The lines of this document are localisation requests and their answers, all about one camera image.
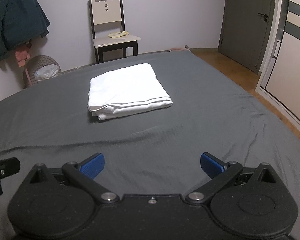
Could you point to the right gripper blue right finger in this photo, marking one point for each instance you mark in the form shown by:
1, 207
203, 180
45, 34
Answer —
217, 169

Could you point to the pink hanging cloth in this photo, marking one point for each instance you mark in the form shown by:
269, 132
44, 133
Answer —
22, 54

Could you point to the yellow cloth on chair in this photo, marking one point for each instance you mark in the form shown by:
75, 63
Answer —
118, 34

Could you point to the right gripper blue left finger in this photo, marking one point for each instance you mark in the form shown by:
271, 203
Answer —
90, 167

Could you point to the grey room door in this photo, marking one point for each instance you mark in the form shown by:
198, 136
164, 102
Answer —
245, 31

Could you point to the white long-sleeve shirt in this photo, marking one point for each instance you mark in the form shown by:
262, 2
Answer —
126, 91

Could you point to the white plastic bag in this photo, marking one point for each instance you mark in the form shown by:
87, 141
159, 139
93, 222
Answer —
46, 72

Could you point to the dark teal hanging jacket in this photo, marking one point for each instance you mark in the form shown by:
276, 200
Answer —
20, 21

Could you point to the white wooden chair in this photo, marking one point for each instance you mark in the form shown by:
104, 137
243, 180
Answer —
107, 16

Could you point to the white wardrobe with stripes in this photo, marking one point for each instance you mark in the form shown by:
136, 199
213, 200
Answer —
280, 76

